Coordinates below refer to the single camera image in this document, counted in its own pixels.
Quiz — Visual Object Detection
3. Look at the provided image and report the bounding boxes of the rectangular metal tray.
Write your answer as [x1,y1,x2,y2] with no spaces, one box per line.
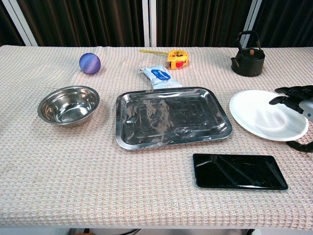
[115,86,232,150]

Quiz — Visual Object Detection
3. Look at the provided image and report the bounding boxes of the purple ball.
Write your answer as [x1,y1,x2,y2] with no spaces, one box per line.
[79,52,102,75]

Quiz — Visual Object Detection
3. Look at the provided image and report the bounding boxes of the black smartphone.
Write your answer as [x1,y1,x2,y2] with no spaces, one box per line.
[192,153,289,191]

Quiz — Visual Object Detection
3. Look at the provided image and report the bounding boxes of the white round plate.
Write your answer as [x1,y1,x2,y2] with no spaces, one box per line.
[229,90,309,142]

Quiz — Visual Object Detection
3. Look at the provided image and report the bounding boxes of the wet wipes packet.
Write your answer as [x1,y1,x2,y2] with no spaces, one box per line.
[139,66,183,91]

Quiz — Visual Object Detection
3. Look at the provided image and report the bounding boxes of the pink waffle tablecloth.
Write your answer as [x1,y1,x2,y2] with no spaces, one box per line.
[0,45,313,231]

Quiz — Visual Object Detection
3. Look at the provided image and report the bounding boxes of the white metal frame post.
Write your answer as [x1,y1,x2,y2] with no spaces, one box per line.
[142,0,157,47]
[4,0,38,47]
[243,0,263,48]

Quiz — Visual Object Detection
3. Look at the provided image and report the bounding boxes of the yellow tape measure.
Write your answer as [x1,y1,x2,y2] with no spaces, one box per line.
[140,48,190,71]

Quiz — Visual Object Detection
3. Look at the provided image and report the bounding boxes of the metal bowl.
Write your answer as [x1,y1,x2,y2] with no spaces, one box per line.
[37,85,101,127]

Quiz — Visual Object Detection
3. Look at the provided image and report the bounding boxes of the black cast iron kettle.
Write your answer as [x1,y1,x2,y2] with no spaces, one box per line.
[230,31,266,77]

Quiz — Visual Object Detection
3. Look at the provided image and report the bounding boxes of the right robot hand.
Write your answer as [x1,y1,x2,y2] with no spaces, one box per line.
[268,85,313,154]

